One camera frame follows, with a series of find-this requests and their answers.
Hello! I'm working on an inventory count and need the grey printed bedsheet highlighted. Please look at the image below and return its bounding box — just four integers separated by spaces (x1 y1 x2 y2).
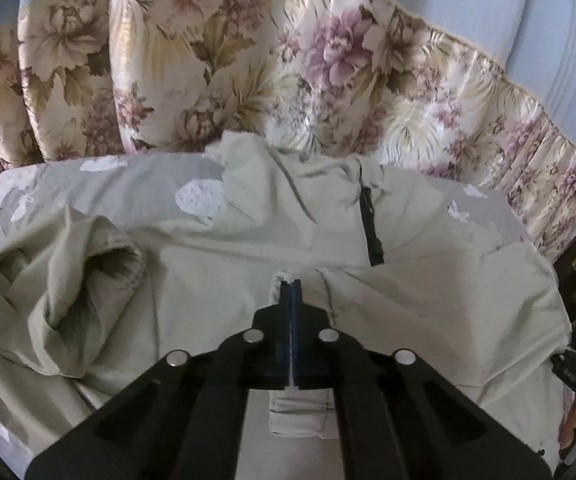
0 152 576 480

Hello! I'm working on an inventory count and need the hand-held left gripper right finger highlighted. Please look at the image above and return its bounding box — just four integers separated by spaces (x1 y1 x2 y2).
292 280 554 480

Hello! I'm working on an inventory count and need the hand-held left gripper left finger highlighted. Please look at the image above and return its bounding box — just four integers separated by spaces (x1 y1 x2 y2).
25 280 294 480

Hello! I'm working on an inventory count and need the beige zip jacket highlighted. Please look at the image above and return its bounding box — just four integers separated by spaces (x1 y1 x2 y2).
0 131 571 461

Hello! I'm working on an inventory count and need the floral curtain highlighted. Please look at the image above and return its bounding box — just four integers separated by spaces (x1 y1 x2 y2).
0 0 576 263

